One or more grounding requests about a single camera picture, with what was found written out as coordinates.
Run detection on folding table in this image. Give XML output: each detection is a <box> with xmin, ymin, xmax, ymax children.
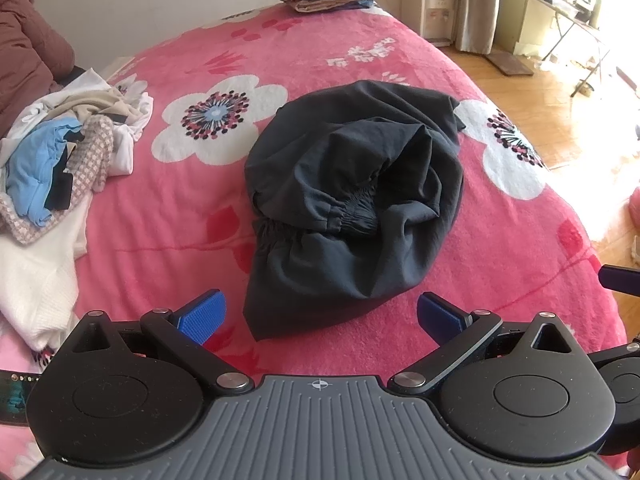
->
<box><xmin>530</xmin><ymin>0</ymin><xmax>613</xmax><ymax>98</ymax></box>

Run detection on beige curtain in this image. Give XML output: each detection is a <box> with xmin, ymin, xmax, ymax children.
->
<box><xmin>452</xmin><ymin>0</ymin><xmax>526</xmax><ymax>56</ymax></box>

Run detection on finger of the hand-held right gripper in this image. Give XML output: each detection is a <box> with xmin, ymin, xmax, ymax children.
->
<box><xmin>599</xmin><ymin>265</ymin><xmax>640</xmax><ymax>302</ymax></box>

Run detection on pink floral blanket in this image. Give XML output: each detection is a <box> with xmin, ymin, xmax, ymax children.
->
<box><xmin>0</xmin><ymin>0</ymin><xmax>633</xmax><ymax>480</ymax></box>

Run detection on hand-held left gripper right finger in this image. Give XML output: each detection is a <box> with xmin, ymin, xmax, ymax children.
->
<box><xmin>387</xmin><ymin>291</ymin><xmax>588</xmax><ymax>396</ymax></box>

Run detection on brown padded jacket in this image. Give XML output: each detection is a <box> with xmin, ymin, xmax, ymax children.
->
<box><xmin>0</xmin><ymin>0</ymin><xmax>76</xmax><ymax>133</ymax></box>

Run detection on white water dispenser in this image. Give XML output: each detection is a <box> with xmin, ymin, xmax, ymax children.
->
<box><xmin>400</xmin><ymin>0</ymin><xmax>458</xmax><ymax>46</ymax></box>

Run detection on pile of unfolded clothes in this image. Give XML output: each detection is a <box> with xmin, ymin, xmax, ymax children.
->
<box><xmin>0</xmin><ymin>67</ymin><xmax>153</xmax><ymax>351</ymax></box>

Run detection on brown floor mat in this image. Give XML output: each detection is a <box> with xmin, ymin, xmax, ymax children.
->
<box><xmin>484</xmin><ymin>50</ymin><xmax>533</xmax><ymax>77</ymax></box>

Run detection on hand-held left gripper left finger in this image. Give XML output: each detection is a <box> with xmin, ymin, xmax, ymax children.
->
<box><xmin>70</xmin><ymin>288</ymin><xmax>255</xmax><ymax>395</ymax></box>

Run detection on black pants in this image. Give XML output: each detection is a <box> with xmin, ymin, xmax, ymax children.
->
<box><xmin>242</xmin><ymin>79</ymin><xmax>466</xmax><ymax>343</ymax></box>

